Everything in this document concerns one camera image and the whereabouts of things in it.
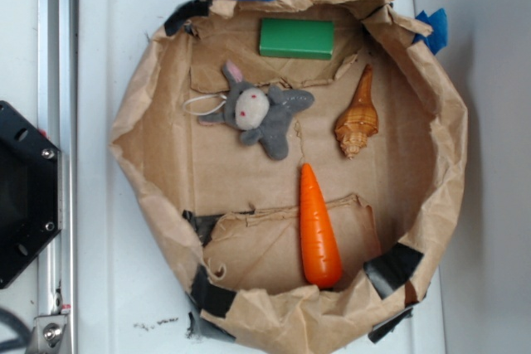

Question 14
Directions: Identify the brown paper bag bin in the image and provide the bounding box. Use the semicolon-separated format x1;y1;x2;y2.
110;0;468;353

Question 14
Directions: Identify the black tape bottom right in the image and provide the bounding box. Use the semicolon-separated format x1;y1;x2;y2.
363;243;424;299

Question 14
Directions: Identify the aluminium extrusion rail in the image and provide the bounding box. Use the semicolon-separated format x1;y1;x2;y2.
37;0;78;353

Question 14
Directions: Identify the blue tape right piece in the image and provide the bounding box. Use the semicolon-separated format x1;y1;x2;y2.
412;8;448;55

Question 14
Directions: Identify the brown conch shell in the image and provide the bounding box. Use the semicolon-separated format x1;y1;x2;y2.
334;64;379;159

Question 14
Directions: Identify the metal corner bracket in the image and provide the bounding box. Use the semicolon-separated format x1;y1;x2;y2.
25;314;68;354

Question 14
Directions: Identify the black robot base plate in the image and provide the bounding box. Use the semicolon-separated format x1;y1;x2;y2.
0;100;61;289

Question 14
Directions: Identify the black tape bottom left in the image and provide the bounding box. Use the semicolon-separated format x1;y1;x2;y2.
189;265;236;318

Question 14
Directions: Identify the green rectangular block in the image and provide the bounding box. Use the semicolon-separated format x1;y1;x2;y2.
259;18;334;60

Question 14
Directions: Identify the grey plush bunny toy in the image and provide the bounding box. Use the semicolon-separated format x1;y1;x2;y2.
194;61;314;161

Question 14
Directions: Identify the black tape top left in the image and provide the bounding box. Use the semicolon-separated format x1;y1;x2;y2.
163;0;214;36

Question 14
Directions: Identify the orange plastic carrot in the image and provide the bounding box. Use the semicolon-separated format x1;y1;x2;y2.
300;163;343;289

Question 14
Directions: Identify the black tape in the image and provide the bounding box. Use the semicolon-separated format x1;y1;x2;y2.
163;0;214;36
363;243;424;299
189;265;236;318

